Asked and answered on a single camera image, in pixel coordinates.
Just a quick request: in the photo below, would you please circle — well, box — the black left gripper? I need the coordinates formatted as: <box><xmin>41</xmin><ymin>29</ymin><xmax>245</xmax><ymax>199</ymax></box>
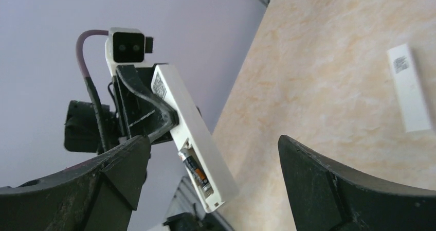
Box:
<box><xmin>64</xmin><ymin>64</ymin><xmax>202</xmax><ymax>154</ymax></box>

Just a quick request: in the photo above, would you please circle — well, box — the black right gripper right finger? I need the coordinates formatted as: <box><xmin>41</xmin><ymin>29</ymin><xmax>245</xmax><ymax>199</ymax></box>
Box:
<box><xmin>278</xmin><ymin>135</ymin><xmax>435</xmax><ymax>230</ymax></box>

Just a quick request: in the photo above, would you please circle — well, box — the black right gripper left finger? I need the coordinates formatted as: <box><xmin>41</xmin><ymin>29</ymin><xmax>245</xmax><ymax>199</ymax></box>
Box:
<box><xmin>1</xmin><ymin>136</ymin><xmax>151</xmax><ymax>230</ymax></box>

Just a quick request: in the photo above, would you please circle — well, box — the small white remote control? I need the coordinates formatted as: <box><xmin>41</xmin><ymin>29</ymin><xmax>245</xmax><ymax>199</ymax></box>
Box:
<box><xmin>151</xmin><ymin>64</ymin><xmax>238</xmax><ymax>213</ymax></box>

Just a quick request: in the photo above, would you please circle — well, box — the white remote battery cover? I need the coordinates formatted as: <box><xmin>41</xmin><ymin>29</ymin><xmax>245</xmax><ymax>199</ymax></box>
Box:
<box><xmin>387</xmin><ymin>44</ymin><xmax>433</xmax><ymax>133</ymax></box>

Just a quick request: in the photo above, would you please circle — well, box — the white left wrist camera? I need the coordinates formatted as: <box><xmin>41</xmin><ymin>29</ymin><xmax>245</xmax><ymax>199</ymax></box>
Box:
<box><xmin>105</xmin><ymin>27</ymin><xmax>154</xmax><ymax>77</ymax></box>

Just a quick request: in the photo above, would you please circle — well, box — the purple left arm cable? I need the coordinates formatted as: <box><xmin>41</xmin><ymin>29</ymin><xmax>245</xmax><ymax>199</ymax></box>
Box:
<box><xmin>75</xmin><ymin>29</ymin><xmax>112</xmax><ymax>152</ymax></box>

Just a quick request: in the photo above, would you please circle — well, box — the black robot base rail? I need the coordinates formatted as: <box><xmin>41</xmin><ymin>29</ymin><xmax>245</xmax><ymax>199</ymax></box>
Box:
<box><xmin>150</xmin><ymin>176</ymin><xmax>234</xmax><ymax>231</ymax></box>

